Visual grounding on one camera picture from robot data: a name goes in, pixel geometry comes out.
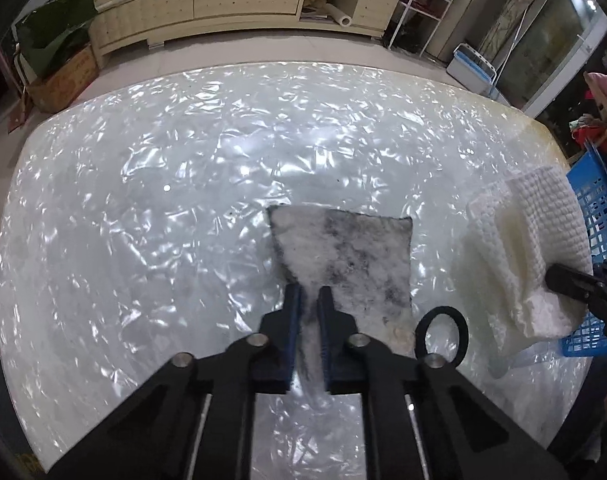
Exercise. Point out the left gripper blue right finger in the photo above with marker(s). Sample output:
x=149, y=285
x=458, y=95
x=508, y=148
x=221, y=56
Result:
x=343, y=372

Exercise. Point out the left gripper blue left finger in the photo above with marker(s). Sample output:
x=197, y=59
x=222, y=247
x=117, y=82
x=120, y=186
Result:
x=274, y=365

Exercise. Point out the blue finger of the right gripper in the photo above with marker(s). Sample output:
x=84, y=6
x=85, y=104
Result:
x=577, y=285

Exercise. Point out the white waffle towel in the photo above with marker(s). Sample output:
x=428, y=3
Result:
x=517, y=229

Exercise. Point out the grey white fuzzy pad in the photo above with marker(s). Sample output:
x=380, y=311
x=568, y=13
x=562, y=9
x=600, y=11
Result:
x=365, y=260

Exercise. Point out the blue plastic basket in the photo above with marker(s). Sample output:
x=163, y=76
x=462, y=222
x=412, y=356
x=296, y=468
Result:
x=588, y=178

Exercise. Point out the white blue storage box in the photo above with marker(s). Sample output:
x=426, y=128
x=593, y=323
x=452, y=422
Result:
x=471, y=69

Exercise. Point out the white metal shelf rack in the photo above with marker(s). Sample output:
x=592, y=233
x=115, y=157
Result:
x=414, y=24

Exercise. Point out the white paper roll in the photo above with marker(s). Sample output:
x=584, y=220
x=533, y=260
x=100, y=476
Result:
x=341, y=18

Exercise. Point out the wicker basket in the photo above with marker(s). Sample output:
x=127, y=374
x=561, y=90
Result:
x=56, y=92

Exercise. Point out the broom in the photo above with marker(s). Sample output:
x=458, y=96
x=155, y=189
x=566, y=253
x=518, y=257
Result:
x=17, y=76

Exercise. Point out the cream tv cabinet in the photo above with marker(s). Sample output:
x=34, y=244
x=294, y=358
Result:
x=155, y=22

